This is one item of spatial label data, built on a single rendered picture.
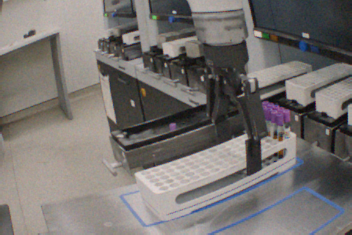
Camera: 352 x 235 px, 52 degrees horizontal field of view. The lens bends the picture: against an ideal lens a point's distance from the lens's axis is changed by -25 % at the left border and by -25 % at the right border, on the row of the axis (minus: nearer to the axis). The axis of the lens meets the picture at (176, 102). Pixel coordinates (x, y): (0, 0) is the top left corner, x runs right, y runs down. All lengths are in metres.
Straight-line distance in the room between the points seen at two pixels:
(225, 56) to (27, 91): 4.01
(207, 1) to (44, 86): 4.03
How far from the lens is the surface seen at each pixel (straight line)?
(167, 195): 0.71
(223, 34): 0.70
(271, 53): 1.41
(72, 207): 0.84
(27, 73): 4.60
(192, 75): 1.67
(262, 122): 0.72
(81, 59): 4.69
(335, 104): 1.05
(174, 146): 1.13
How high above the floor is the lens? 1.22
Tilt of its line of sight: 18 degrees down
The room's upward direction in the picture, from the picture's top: 10 degrees counter-clockwise
